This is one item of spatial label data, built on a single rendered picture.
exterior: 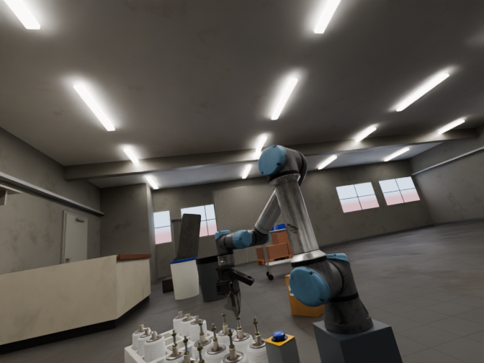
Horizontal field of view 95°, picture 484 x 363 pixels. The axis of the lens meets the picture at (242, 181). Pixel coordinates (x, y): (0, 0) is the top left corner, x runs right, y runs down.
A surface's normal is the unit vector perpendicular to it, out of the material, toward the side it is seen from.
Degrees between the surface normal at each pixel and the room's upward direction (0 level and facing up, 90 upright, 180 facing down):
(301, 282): 97
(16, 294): 90
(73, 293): 90
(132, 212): 90
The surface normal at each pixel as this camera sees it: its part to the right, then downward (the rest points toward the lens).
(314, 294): -0.69, 0.05
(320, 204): 0.15, -0.30
